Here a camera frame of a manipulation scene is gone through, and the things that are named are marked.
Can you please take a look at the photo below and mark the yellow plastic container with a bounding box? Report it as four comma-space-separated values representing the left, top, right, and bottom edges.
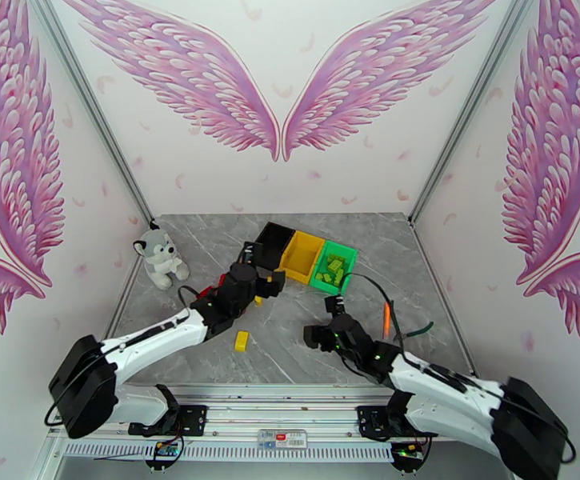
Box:
278, 230, 326, 286

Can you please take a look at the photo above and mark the black plastic container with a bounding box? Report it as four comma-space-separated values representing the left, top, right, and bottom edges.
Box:
254, 222, 297, 270

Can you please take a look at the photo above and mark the green plastic container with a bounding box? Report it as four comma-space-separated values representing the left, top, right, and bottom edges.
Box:
310, 239, 360, 296

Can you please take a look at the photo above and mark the grey husky plush toy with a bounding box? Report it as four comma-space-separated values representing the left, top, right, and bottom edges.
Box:
133, 228, 190, 290

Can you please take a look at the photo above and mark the white label sticker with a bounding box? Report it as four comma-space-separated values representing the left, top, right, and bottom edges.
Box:
258, 429, 308, 450

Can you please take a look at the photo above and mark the small circuit board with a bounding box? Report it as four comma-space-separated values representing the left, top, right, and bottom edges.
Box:
390, 441, 430, 470
143, 439, 185, 470

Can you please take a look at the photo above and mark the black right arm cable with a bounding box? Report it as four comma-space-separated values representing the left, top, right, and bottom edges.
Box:
342, 272, 406, 360

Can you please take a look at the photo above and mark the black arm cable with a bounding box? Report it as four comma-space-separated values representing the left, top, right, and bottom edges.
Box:
177, 285, 206, 310
342, 272, 406, 360

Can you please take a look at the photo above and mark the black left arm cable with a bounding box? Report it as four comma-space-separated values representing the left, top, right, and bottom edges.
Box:
177, 285, 206, 310

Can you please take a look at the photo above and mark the aluminium mounting rail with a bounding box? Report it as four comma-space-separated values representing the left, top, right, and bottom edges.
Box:
44, 382, 526, 465

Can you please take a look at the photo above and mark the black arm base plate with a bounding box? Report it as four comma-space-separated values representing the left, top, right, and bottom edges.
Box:
357, 405, 439, 440
128, 404, 209, 438

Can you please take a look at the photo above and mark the white slotted cable duct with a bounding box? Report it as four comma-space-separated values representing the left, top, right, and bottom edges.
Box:
63, 442, 396, 463

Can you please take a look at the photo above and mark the aluminium frame post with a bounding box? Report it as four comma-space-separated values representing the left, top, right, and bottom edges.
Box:
408, 0, 539, 226
25, 0, 154, 226

